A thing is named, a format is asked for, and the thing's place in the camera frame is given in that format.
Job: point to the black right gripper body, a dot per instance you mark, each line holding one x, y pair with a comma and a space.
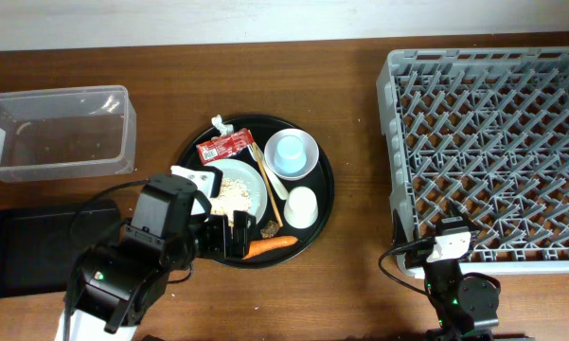
417, 258

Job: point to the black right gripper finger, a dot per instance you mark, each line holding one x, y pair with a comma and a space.
399, 236
460, 219

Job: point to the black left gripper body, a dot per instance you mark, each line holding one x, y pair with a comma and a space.
210, 241

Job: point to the rice leftovers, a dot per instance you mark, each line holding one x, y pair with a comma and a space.
233, 196

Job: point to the pale grey plate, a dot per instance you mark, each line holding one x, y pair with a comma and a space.
232, 168

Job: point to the white cup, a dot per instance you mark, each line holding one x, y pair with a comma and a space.
301, 208

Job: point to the red snack wrapper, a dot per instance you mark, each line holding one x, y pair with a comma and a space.
225, 146

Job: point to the light blue cup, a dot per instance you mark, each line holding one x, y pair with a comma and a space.
290, 154

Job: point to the white tissue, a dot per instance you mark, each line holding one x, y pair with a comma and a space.
222, 128

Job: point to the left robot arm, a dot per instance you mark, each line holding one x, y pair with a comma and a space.
172, 226

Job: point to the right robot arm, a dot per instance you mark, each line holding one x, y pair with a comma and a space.
466, 303

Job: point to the grey dishwasher rack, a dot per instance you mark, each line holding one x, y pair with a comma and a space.
488, 129

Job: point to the orange carrot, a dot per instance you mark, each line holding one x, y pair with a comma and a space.
257, 248

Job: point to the brown food scrap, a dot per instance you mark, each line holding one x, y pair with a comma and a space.
269, 230

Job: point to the wooden chopstick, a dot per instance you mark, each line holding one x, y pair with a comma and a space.
267, 184

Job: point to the round black tray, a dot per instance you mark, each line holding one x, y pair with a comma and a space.
320, 180

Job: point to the white plastic fork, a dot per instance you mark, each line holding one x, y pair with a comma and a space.
277, 186

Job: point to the white bowl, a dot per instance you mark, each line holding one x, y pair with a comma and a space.
311, 151

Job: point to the clear plastic bin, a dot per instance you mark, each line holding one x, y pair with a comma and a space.
64, 133

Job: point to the black rectangular tray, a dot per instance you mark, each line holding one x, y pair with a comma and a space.
36, 253

